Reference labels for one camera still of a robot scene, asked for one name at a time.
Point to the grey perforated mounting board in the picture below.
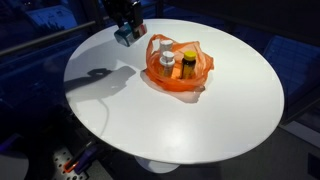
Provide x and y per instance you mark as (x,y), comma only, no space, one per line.
(65,165)

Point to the dark bottle with yellow cap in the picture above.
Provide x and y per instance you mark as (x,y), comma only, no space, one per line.
(188,65)

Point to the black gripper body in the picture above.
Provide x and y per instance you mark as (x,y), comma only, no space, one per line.
(122,7)

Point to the orange plastic bag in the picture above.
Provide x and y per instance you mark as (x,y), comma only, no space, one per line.
(176,78)

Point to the white table pedestal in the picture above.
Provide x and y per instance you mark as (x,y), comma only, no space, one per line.
(156,165)

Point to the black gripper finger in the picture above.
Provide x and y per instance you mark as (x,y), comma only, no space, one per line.
(138,16)
(119,20)

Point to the grey metal rail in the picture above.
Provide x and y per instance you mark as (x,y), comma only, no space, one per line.
(46,37)

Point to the amber bottle with white cap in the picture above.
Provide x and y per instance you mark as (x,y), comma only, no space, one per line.
(167,63)

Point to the orange and black clamp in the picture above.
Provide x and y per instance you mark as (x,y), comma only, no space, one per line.
(76,160)

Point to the tall white pill bottle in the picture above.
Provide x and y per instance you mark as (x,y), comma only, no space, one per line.
(165,46)

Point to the purple clamp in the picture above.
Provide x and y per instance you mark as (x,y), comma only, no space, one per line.
(86,157)

